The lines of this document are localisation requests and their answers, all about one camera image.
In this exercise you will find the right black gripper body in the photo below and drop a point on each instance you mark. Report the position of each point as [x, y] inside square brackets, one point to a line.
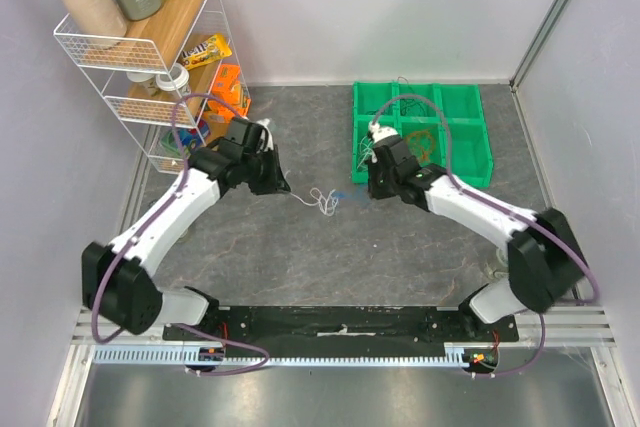
[379, 179]

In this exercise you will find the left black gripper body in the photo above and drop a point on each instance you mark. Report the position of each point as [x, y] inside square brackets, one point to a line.
[259, 173]

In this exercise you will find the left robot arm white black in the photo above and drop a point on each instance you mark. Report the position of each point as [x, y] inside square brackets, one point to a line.
[118, 277]

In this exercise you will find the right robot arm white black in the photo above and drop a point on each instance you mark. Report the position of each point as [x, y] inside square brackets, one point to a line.
[544, 260]

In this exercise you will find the green six-compartment bin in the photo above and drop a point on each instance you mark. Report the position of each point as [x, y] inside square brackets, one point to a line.
[422, 129]

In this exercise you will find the green blue toy car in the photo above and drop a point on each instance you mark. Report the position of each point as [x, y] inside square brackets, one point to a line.
[190, 139]

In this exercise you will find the orange snack box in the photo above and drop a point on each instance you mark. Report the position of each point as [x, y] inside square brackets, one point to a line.
[227, 89]

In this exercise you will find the yellow candy bag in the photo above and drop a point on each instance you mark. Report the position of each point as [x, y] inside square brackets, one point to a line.
[213, 49]

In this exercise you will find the clear glass bottle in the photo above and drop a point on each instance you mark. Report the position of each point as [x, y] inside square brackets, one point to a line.
[496, 267]

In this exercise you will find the beige pump bottle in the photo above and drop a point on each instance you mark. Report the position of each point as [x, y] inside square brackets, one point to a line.
[101, 20]

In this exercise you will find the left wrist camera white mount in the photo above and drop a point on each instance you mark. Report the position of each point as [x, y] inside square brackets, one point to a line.
[266, 142]

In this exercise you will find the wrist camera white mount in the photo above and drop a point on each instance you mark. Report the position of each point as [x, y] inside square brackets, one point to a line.
[266, 142]
[378, 133]

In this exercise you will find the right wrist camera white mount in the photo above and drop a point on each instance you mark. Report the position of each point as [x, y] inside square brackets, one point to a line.
[378, 133]

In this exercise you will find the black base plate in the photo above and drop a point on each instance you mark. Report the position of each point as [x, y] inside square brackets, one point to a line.
[253, 324]

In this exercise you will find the white wire shelf rack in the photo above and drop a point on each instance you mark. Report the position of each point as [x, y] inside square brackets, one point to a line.
[152, 46]

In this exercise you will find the slotted cable duct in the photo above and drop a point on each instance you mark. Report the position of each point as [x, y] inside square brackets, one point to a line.
[200, 356]

